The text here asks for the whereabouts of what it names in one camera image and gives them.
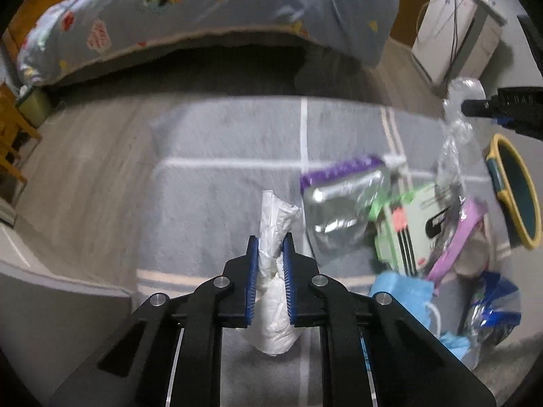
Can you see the blue face mask with loops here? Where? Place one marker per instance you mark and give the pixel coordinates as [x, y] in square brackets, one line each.
[458, 345]

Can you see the grey plaid blanket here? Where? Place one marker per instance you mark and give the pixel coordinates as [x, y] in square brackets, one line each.
[216, 157]

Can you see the green small bin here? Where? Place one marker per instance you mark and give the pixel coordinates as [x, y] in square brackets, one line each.
[34, 106]

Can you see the small wooden chair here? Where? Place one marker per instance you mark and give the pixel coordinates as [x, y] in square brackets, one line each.
[12, 124]

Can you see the purple spray bottle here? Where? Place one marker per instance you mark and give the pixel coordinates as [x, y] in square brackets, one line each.
[353, 166]

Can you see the wooden bed frame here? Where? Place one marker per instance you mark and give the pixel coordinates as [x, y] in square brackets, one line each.
[22, 23]

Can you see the clear plastic bag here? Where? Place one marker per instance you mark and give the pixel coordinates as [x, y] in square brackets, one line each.
[460, 149]

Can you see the blue cartoon duvet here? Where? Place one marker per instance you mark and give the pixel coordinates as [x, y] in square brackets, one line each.
[75, 34]

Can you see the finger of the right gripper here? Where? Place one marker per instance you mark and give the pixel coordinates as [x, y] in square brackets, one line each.
[478, 108]

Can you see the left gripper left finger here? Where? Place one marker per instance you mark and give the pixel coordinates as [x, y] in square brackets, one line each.
[168, 352]

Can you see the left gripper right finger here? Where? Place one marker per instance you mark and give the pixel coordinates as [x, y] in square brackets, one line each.
[374, 352]

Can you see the wooden TV cabinet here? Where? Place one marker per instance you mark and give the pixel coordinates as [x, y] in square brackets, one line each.
[404, 27]

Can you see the silver blister pack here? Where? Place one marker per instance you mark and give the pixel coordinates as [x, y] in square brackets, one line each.
[337, 212]

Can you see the blue wet wipes pack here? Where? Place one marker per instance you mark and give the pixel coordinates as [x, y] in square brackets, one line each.
[492, 314]

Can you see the dark grey bed sheet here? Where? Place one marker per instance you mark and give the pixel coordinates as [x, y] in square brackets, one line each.
[326, 72]

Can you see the yellow teal trash bin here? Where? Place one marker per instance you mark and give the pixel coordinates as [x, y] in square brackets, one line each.
[515, 192]

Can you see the green medicine box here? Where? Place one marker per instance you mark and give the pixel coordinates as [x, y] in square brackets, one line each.
[407, 227]

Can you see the white tissue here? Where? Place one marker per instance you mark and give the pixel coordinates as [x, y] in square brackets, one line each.
[270, 331]

